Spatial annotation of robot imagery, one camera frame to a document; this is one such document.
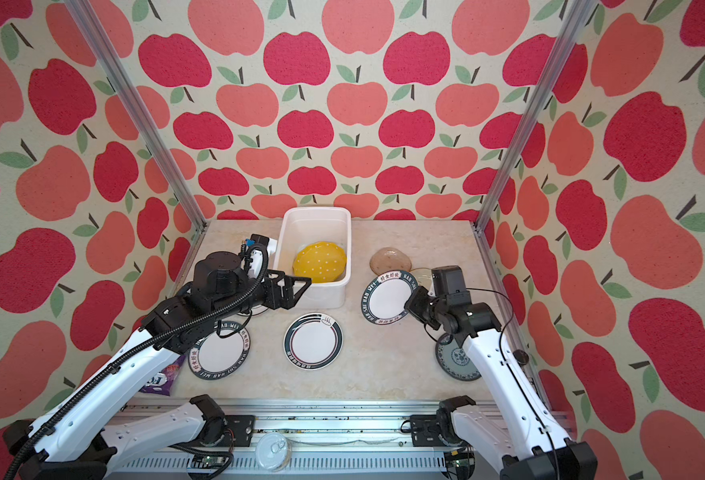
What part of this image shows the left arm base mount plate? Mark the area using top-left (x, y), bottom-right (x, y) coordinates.
top-left (183, 413), bottom-right (256, 448)

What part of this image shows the white plate green text rim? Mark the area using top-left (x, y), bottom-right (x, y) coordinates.
top-left (188, 321), bottom-right (250, 381)

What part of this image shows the white plate green lettered rim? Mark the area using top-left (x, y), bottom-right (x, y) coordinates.
top-left (360, 270), bottom-right (419, 326)

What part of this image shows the aluminium frame post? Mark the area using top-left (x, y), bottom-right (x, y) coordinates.
top-left (64, 0), bottom-right (208, 234)
top-left (473, 0), bottom-right (598, 236)

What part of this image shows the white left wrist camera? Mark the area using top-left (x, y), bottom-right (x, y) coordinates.
top-left (240, 234), bottom-right (278, 270)

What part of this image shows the white plate green red rim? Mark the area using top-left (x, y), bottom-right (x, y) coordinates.
top-left (282, 312), bottom-right (344, 370)

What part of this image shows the black corrugated cable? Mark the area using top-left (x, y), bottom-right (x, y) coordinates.
top-left (0, 242), bottom-right (270, 480)

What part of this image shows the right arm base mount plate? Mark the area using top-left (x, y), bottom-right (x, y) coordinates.
top-left (403, 415), bottom-right (465, 448)

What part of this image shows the yellow dotted scalloped plate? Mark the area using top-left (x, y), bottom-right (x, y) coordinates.
top-left (292, 241), bottom-right (346, 284)

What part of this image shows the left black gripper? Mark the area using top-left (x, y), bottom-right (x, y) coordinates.
top-left (215, 266), bottom-right (316, 322)

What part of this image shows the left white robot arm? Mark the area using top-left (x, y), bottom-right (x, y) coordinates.
top-left (4, 243), bottom-right (312, 479)

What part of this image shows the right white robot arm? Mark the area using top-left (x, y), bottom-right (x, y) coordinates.
top-left (404, 265), bottom-right (598, 479)

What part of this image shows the blue patterned plate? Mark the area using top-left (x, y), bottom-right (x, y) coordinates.
top-left (435, 333), bottom-right (481, 382)

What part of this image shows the pink ribbed glass plate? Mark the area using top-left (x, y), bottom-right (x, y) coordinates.
top-left (369, 247), bottom-right (412, 276)

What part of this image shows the aluminium front rail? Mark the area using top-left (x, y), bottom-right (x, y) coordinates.
top-left (118, 400), bottom-right (505, 479)

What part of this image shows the cream plate with plant drawing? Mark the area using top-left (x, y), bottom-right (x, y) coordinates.
top-left (410, 268), bottom-right (433, 293)

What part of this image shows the purple snack bag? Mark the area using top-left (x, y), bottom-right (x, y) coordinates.
top-left (140, 355), bottom-right (186, 396)

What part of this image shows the left aluminium frame post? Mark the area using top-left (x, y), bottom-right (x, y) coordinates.
top-left (64, 0), bottom-right (208, 234)

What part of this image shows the right aluminium frame post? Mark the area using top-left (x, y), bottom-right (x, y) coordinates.
top-left (473, 0), bottom-right (598, 236)

